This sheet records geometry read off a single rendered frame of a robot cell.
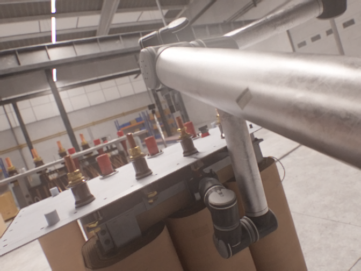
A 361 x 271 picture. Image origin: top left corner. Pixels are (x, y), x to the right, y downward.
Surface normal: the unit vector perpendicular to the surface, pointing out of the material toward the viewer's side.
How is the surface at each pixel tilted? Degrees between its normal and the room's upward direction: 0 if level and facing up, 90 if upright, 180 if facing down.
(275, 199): 90
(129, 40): 90
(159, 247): 90
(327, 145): 107
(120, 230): 90
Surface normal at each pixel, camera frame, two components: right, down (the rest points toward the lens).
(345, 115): -0.88, 0.01
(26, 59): 0.50, -0.11
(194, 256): -0.25, 0.17
